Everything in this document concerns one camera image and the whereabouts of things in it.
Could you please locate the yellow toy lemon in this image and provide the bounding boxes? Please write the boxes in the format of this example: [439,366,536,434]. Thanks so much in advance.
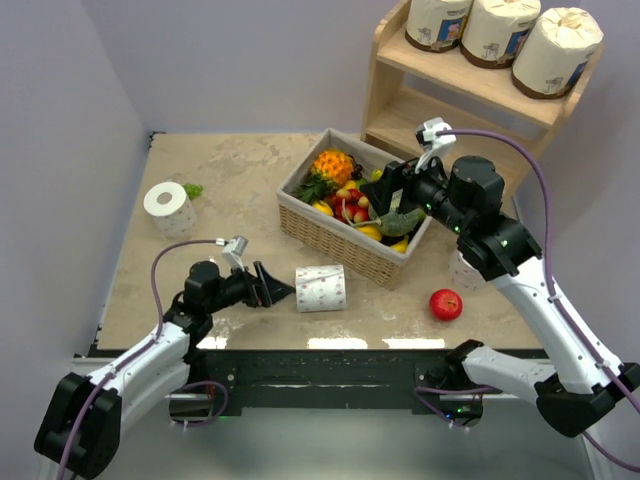
[311,200,334,217]

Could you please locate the black aluminium base frame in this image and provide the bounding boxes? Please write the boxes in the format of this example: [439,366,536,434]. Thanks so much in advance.
[179,349,505,415]

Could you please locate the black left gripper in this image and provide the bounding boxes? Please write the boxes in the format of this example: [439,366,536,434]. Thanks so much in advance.
[206,260,295,314]

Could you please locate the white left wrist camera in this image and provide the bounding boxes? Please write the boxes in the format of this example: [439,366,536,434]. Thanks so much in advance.
[215,235,249,272]

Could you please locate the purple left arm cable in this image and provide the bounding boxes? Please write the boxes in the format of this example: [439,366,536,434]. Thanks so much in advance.
[54,238,230,480]

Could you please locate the green netted toy melon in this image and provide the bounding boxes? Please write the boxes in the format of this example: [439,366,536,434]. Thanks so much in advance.
[345,208,426,237]

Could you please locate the green grape bunch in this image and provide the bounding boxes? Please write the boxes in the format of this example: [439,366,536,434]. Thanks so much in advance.
[183,183,204,200]

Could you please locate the red toy apple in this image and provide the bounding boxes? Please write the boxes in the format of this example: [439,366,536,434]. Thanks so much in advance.
[429,289,463,322]

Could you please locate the floral paper roll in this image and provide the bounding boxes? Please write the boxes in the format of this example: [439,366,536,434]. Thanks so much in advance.
[448,250,486,291]
[295,264,347,313]
[143,181,197,239]

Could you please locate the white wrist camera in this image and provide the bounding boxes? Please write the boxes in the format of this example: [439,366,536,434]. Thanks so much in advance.
[215,235,249,272]
[415,117,456,173]

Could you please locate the wooden shelf unit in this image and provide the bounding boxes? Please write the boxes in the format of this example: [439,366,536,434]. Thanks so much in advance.
[360,0,605,201]

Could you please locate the orange toy pineapple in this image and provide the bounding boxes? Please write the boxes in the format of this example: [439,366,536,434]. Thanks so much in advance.
[294,148,355,204]

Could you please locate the dark purple toy grapes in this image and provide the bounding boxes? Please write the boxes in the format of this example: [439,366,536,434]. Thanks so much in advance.
[350,163,363,181]

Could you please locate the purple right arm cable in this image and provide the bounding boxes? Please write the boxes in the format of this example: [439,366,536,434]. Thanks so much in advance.
[412,127,640,473]

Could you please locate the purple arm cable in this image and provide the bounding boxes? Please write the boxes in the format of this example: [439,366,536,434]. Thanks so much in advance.
[54,238,230,480]
[412,127,640,473]

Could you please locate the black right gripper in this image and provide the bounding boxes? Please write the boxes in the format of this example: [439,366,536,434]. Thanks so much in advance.
[360,145,471,234]

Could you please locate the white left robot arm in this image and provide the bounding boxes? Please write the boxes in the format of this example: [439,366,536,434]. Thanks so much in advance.
[34,261,295,479]

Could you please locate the brown-topped paper roll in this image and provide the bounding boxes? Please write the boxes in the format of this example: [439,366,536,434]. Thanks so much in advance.
[460,0,541,69]

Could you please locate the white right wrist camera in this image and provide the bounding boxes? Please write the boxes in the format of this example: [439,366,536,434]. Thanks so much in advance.
[415,117,456,173]

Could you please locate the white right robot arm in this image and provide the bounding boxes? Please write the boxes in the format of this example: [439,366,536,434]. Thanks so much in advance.
[361,156,639,438]

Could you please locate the wicker basket with liner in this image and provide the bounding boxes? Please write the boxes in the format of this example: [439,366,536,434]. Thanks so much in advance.
[276,128,431,290]

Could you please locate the paper roll edge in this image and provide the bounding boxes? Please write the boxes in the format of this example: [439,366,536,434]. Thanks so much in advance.
[511,7,603,99]

